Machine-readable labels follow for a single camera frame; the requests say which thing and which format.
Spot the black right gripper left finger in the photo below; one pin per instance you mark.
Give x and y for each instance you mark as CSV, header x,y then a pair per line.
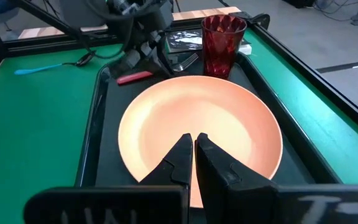
x,y
172,174

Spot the black aluminium table frame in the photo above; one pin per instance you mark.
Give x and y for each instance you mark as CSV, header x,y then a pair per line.
x,y
322,90

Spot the orange round plate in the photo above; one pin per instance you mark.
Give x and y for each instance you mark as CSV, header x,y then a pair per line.
x,y
197,105

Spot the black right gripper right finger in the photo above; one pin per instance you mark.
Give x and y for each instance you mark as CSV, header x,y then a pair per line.
x,y
216,174

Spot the black corner clamp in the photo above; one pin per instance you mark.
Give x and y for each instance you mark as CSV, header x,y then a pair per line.
x,y
253,19

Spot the red faceted plastic cup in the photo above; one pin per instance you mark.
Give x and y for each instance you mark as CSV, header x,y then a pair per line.
x,y
222,46

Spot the green table mat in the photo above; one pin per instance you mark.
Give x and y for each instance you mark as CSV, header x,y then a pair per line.
x,y
26,124

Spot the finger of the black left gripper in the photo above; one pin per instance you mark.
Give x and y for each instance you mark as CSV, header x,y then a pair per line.
x,y
126,63
164,59

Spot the black paperback book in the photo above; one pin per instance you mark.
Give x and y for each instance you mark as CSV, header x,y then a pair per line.
x,y
185,40

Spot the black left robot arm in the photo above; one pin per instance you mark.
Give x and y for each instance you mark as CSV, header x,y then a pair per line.
x,y
79,12

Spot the black plastic tray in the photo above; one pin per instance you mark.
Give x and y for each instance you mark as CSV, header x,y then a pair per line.
x,y
113,149

